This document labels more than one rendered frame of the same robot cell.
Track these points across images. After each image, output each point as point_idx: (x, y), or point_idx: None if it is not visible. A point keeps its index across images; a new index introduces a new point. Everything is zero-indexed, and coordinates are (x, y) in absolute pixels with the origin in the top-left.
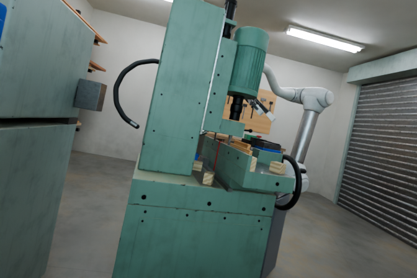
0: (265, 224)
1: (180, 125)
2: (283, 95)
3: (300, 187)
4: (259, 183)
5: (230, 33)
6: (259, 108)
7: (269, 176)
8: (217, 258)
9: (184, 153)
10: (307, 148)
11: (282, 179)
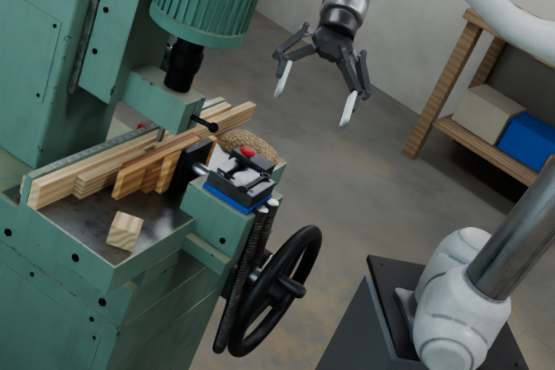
0: (104, 334)
1: (20, 60)
2: (533, 49)
3: (239, 317)
4: (43, 237)
5: None
6: (282, 77)
7: (60, 234)
8: (16, 335)
9: (26, 121)
10: (520, 261)
11: (86, 253)
